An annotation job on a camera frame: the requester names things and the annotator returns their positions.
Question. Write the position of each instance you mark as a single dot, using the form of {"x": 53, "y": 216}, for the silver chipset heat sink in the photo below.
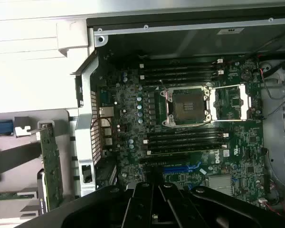
{"x": 219, "y": 185}

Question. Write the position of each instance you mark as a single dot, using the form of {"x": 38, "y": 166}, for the green motherboard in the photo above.
{"x": 133, "y": 107}

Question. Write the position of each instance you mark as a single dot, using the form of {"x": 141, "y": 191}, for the CPU socket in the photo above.
{"x": 187, "y": 107}

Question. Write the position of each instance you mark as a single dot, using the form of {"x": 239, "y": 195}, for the grey parts rack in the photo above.
{"x": 26, "y": 180}

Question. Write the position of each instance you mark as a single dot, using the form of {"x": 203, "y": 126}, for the open black PC case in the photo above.
{"x": 85, "y": 142}

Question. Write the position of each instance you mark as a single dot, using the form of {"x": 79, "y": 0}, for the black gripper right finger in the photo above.
{"x": 204, "y": 209}

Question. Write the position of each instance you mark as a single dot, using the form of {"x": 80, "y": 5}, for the perforated metal disk bay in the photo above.
{"x": 275, "y": 142}

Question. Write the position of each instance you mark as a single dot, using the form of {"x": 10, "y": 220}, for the blue expansion slot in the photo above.
{"x": 175, "y": 169}

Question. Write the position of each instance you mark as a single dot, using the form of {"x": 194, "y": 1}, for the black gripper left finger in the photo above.
{"x": 97, "y": 209}

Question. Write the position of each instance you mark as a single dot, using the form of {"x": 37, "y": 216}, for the green RAM stick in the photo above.
{"x": 12, "y": 197}

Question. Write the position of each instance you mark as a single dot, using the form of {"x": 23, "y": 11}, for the thin metal locking lever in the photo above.
{"x": 166, "y": 104}

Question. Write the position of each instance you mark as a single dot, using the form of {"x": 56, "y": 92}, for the hard disk in blue carrier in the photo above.
{"x": 1, "y": 127}

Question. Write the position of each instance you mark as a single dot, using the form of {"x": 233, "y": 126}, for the black RAM slot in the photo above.
{"x": 185, "y": 135}
{"x": 185, "y": 140}
{"x": 180, "y": 62}
{"x": 180, "y": 67}
{"x": 180, "y": 73}
{"x": 180, "y": 78}
{"x": 185, "y": 145}

